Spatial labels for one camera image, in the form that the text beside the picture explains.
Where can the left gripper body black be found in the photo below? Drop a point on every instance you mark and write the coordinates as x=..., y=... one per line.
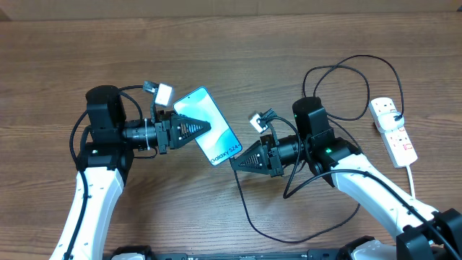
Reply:
x=162, y=123

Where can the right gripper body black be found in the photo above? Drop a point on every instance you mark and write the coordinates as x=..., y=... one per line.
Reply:
x=273, y=154

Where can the Samsung Galaxy smartphone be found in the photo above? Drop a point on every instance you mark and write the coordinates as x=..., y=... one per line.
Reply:
x=219, y=142

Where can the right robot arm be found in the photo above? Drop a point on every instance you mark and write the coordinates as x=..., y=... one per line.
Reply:
x=419, y=230

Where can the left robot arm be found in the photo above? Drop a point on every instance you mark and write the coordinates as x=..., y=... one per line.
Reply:
x=105, y=158

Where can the white USB charger plug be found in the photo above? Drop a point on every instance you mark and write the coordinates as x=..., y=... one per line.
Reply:
x=390, y=121

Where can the white power strip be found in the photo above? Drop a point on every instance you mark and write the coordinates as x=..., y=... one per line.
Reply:
x=397, y=142

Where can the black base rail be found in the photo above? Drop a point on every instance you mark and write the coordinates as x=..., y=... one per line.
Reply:
x=145, y=252

